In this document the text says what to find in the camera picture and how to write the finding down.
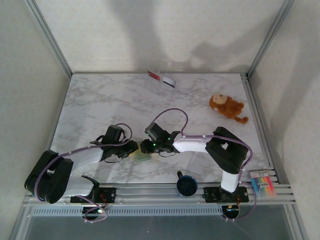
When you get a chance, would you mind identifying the red and white packet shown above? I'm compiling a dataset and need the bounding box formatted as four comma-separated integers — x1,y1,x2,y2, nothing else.
144,70,181,92

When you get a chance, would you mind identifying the rainbow striped card packet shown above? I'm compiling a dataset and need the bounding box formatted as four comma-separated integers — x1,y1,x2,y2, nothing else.
248,169,278,200

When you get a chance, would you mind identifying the brown monkey plush toy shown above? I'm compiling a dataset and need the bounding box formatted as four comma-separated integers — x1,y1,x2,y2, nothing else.
208,93,249,125

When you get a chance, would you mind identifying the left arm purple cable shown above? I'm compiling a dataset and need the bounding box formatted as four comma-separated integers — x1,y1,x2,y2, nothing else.
34,122,133,224

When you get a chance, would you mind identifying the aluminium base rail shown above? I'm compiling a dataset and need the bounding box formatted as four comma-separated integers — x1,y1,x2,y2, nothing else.
23,182,297,207

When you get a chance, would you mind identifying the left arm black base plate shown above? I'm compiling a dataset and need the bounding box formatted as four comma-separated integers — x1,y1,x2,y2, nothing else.
69,187,117,204

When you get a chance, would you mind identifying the grey slotted cable duct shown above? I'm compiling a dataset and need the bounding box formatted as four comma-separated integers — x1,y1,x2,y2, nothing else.
32,206,223,217

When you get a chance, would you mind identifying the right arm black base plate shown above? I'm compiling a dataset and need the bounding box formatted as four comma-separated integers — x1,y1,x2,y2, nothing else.
203,186,250,203

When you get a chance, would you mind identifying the aluminium side rail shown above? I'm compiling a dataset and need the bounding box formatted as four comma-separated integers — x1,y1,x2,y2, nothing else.
241,73,281,186

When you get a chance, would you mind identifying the aluminium frame post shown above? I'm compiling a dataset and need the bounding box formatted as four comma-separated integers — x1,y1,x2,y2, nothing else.
23,0,74,78
246,0,296,80

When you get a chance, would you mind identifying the aluminium frame leg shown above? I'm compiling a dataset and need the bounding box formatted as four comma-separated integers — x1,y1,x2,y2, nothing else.
9,205,33,240
284,203,309,240

